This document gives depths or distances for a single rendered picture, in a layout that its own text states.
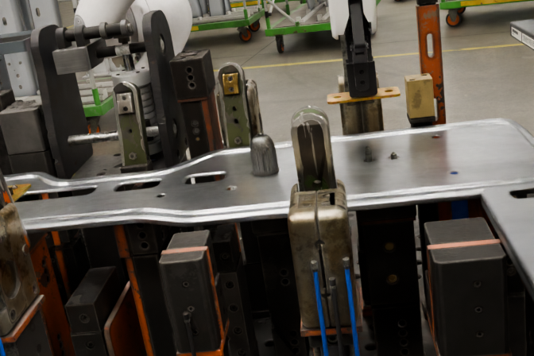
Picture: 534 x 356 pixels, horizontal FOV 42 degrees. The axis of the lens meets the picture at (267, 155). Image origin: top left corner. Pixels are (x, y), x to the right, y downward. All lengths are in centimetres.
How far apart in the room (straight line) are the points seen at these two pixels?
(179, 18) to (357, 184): 72
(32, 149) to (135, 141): 17
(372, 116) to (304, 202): 36
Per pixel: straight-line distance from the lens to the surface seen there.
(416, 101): 94
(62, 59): 104
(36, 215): 87
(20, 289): 79
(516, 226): 66
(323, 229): 60
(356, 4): 76
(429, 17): 96
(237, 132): 98
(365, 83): 80
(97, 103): 491
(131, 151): 100
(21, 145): 110
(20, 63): 553
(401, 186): 76
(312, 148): 65
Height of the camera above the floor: 129
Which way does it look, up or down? 18 degrees down
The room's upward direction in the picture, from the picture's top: 9 degrees counter-clockwise
